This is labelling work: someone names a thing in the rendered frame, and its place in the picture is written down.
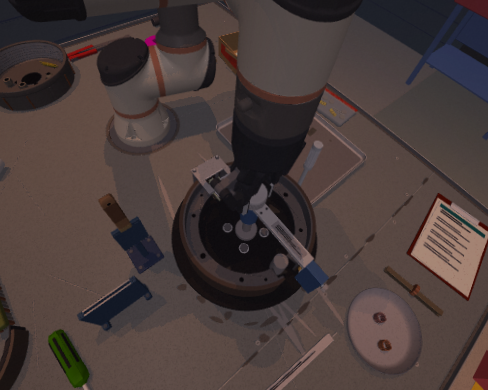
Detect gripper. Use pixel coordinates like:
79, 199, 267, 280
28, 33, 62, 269
217, 75, 326, 210

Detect grey hub pilot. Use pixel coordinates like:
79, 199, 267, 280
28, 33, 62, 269
233, 220, 261, 242

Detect white gauge with blue ends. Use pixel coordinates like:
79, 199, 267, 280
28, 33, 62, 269
239, 183, 330, 295

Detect dark drum brake assembly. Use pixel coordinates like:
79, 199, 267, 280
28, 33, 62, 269
170, 162, 318, 312

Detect blue holster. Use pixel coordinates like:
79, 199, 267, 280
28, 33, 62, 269
110, 216, 165, 275

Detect loose dark brake drum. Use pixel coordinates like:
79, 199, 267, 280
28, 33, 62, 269
0, 39, 76, 112

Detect dark brake shoe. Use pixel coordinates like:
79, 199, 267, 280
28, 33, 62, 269
0, 324, 30, 390

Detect grey flat tray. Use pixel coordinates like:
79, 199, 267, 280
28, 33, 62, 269
215, 113, 368, 207

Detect grey card with red edge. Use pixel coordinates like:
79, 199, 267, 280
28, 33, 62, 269
315, 87, 359, 128

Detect blue rack with white strip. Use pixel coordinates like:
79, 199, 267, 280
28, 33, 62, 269
76, 275, 154, 331

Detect olive bar with copper nut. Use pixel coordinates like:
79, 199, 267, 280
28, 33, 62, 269
382, 265, 445, 318

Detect grey oval dish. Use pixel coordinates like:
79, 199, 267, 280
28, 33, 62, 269
346, 287, 423, 376

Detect red clipboard with paper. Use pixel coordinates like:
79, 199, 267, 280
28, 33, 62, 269
405, 192, 488, 302

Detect blue stool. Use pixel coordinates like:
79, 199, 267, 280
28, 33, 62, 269
405, 0, 488, 101

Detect white lever bracket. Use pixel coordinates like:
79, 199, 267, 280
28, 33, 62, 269
190, 153, 232, 202

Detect white-handled screwdriver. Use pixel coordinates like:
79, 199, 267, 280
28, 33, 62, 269
296, 139, 325, 188

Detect grey round post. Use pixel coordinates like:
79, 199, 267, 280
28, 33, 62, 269
271, 253, 291, 275

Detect brown round base plate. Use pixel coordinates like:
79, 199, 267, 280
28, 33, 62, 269
105, 103, 181, 156

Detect brown-handled brake spoon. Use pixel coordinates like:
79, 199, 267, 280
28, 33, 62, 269
97, 193, 133, 233

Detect red-handled pliers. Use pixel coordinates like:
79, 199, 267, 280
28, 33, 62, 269
66, 43, 101, 63

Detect green-handled screwdriver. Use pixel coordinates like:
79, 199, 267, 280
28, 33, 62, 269
47, 329, 93, 390

